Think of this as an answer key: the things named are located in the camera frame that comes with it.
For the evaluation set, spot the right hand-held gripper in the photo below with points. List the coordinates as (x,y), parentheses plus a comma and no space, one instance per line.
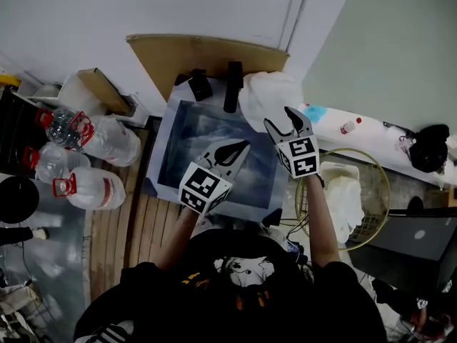
(301,155)

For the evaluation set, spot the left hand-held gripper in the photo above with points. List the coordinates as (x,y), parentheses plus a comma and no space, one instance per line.
(201,188)

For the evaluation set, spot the white plastic basket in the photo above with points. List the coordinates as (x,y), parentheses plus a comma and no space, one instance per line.
(339,168)

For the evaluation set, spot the person's left forearm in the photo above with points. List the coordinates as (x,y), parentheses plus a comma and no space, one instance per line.
(176,241)

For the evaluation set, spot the person's right forearm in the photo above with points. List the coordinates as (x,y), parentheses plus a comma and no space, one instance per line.
(321,227)

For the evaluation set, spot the long cardboard box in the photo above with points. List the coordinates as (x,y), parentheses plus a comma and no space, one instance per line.
(103,91)

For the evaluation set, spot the white open box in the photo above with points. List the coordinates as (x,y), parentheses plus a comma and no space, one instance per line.
(71,95)

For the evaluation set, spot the blue cloth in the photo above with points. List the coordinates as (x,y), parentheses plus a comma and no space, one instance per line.
(315,114)

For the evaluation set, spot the grey square sink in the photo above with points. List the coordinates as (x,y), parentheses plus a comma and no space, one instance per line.
(189,127)

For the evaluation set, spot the small bottle with red label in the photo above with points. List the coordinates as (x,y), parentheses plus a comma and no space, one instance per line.
(347,128)

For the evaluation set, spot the tall black bottle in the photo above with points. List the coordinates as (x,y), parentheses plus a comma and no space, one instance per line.
(233,88)

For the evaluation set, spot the black pump bottle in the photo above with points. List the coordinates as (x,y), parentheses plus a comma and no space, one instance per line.
(200,86)

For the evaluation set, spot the white window ledge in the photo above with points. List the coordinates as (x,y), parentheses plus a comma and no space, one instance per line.
(375,138)

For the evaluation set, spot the large plastic water bottle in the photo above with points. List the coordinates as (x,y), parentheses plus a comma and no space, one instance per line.
(60,163)
(96,189)
(114,141)

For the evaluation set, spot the large cardboard sheet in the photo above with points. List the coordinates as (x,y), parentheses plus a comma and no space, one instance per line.
(171,55)

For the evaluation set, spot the wooden slat pallet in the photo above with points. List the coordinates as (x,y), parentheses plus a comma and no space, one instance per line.
(114,234)

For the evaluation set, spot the pale roller blind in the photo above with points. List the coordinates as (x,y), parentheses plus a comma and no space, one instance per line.
(392,48)

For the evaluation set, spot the black bag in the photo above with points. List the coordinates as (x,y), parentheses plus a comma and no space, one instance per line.
(428,148)

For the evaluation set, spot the person's black shirt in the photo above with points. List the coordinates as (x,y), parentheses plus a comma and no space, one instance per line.
(214,306)

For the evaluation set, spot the ridged clear water bottle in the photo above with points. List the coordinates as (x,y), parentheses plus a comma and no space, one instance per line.
(62,130)

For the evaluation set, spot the dark grey desk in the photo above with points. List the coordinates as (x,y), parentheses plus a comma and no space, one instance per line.
(403,248)

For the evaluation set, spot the black round stool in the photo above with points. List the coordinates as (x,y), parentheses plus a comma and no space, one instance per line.
(18,198)

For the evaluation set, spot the yellow container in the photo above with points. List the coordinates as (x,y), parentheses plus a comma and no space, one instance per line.
(9,80)

